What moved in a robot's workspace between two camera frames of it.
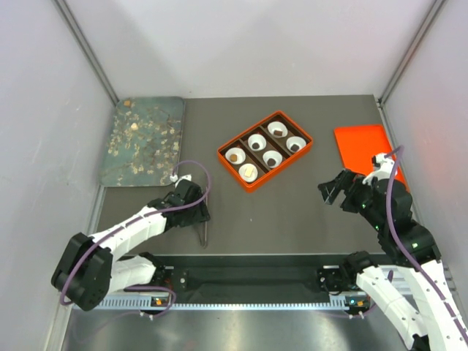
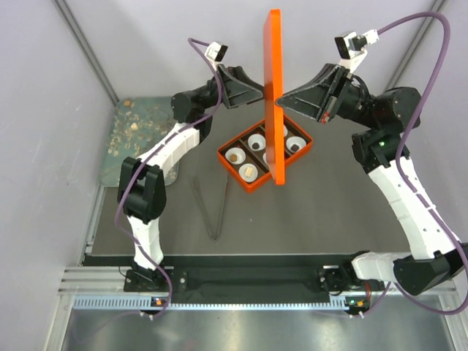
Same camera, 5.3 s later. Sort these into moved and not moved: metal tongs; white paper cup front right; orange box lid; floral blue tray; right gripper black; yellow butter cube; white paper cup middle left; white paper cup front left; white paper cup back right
Moved: orange box lid; right gripper black; metal tongs
Not moved: white paper cup back right; white paper cup middle left; white paper cup front left; white paper cup front right; yellow butter cube; floral blue tray
